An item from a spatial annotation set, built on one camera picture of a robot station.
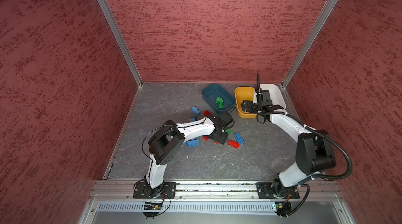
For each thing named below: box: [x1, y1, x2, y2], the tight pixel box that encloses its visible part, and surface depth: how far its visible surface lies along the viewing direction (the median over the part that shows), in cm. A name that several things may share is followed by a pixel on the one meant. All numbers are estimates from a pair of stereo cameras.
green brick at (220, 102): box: [215, 96, 224, 109], surface depth 106 cm
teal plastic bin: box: [202, 83, 237, 115], surface depth 112 cm
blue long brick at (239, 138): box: [233, 132, 245, 144], surface depth 93 cm
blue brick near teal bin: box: [191, 105, 201, 116], surface depth 105 cm
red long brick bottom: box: [227, 139, 241, 150], surface depth 90 cm
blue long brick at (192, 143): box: [183, 139, 200, 148], surface depth 89 cm
